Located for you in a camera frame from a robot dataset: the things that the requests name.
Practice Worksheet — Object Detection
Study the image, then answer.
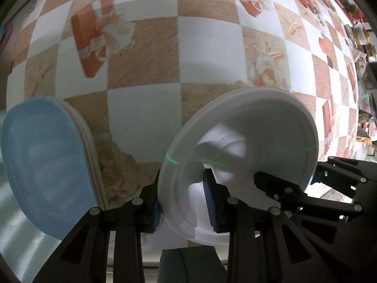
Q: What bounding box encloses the person's grey clothing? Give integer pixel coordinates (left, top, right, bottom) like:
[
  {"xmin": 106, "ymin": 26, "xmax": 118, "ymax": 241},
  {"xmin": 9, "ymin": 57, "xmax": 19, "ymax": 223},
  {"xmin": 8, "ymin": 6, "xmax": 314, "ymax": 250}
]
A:
[{"xmin": 157, "ymin": 241, "xmax": 228, "ymax": 283}]

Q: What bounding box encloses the pink plate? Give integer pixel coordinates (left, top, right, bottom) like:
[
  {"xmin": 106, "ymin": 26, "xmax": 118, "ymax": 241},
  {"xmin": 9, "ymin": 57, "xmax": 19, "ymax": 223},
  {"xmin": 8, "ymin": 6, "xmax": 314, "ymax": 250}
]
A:
[{"xmin": 62, "ymin": 99, "xmax": 106, "ymax": 210}]

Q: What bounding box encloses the blue plate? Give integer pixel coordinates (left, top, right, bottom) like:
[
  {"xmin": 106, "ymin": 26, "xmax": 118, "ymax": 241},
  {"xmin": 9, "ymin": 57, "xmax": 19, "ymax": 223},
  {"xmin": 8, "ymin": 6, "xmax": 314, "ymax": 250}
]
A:
[{"xmin": 0, "ymin": 97, "xmax": 99, "ymax": 239}]

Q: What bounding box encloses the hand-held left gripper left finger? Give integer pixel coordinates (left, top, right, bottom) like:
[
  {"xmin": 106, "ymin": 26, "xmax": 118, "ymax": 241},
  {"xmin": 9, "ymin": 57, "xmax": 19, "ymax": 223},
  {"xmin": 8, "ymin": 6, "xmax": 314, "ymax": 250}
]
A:
[{"xmin": 34, "ymin": 183, "xmax": 162, "ymax": 283}]

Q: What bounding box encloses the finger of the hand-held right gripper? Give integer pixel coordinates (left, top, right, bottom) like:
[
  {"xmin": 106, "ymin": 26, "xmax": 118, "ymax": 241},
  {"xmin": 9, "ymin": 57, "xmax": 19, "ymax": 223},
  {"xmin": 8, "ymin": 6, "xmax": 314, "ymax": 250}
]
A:
[
  {"xmin": 254, "ymin": 170, "xmax": 362, "ymax": 218},
  {"xmin": 310, "ymin": 156, "xmax": 377, "ymax": 197}
]

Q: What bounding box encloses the gold box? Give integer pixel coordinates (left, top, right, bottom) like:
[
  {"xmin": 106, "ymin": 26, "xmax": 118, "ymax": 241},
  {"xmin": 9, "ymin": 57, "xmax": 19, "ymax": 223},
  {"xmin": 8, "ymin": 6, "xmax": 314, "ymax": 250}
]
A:
[{"xmin": 352, "ymin": 25, "xmax": 372, "ymax": 46}]

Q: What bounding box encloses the checked printed tablecloth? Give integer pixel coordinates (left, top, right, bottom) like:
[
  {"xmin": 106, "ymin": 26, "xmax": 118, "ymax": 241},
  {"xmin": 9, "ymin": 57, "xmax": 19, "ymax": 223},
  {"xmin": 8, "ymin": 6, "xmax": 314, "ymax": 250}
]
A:
[{"xmin": 0, "ymin": 0, "xmax": 361, "ymax": 251}]

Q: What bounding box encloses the white plate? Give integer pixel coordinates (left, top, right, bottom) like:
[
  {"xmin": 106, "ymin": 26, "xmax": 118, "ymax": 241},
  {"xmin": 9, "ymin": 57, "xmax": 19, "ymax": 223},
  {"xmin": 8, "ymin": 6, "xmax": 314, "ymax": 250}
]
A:
[{"xmin": 157, "ymin": 86, "xmax": 319, "ymax": 245}]

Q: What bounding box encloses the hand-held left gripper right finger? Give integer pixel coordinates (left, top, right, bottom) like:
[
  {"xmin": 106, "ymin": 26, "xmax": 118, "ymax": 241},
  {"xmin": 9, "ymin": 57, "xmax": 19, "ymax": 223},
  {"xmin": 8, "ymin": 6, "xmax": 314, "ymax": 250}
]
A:
[{"xmin": 203, "ymin": 169, "xmax": 336, "ymax": 283}]

